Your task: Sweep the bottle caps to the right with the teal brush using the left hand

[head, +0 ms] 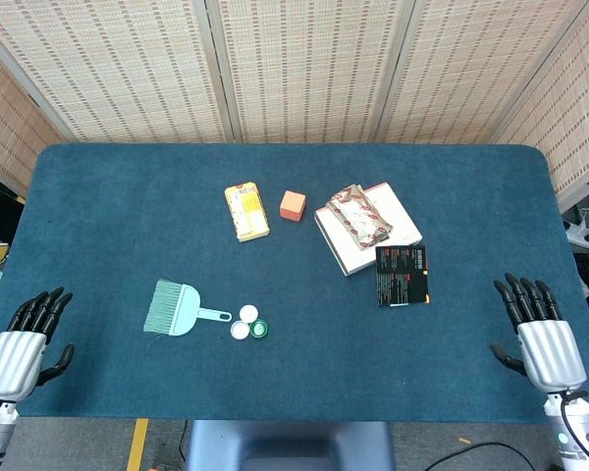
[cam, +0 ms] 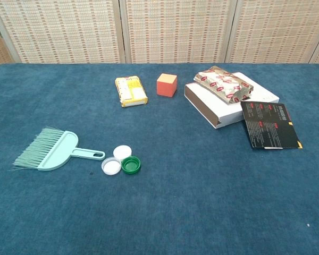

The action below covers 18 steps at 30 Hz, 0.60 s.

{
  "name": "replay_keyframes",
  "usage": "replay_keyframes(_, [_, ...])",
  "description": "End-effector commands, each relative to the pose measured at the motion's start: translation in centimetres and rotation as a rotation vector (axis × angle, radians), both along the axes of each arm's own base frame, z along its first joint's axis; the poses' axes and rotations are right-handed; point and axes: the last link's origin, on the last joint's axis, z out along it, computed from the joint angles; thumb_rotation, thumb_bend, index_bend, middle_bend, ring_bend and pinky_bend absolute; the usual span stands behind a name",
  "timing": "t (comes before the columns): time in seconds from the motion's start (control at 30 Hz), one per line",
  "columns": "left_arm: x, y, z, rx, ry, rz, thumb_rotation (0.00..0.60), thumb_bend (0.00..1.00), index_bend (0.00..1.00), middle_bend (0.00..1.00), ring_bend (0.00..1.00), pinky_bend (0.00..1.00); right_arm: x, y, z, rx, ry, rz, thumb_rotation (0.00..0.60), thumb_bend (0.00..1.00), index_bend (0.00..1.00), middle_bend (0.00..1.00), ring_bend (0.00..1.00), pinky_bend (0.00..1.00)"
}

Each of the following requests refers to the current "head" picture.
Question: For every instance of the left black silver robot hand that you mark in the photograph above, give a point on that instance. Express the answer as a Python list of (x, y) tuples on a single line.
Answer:
[(15, 360)]

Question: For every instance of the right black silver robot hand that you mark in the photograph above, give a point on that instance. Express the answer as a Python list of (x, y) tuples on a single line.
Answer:
[(552, 353)]

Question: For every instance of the mint green small brush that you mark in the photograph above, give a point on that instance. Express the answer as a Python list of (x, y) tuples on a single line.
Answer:
[(181, 309)]

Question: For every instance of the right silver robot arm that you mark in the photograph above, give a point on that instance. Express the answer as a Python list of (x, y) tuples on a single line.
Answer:
[(576, 432)]

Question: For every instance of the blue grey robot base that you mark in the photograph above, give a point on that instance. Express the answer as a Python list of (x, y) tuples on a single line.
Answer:
[(289, 446)]

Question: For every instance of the white plastic bottle cap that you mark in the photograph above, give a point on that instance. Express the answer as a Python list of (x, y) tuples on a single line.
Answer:
[(249, 313), (240, 330)]

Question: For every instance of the green plastic bottle cap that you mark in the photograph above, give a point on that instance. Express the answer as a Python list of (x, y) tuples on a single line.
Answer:
[(259, 329)]

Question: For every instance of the white equipment stand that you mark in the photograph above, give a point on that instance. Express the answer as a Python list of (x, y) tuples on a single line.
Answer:
[(586, 228)]

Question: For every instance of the black printed card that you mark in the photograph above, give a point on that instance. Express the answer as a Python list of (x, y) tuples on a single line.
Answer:
[(402, 277)]

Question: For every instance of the white flat cardboard box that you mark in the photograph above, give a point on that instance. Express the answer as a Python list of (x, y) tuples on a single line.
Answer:
[(403, 221)]

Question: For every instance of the golden wrapper with red lips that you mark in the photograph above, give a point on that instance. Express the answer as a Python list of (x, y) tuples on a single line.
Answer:
[(358, 216)]

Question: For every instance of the woven bamboo screen panel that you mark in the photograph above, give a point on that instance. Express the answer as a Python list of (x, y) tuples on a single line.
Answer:
[(5, 122), (314, 68), (471, 68), (127, 68), (569, 113)]

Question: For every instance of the blue felt table cover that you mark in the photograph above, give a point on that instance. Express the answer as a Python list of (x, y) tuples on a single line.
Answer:
[(294, 373)]

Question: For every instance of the yellow snack packet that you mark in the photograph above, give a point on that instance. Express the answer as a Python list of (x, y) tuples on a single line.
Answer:
[(247, 212)]

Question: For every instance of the orange cube block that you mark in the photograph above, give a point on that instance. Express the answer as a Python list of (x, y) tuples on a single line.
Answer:
[(293, 205)]

